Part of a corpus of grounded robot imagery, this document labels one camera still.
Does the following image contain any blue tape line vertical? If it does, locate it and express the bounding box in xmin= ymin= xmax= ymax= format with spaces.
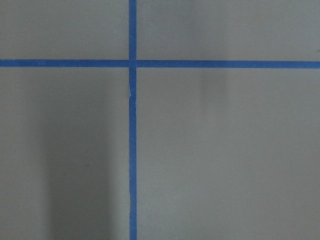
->
xmin=128 ymin=0 xmax=138 ymax=240

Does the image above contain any blue tape line horizontal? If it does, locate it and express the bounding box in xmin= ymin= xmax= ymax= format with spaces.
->
xmin=0 ymin=59 xmax=320 ymax=69

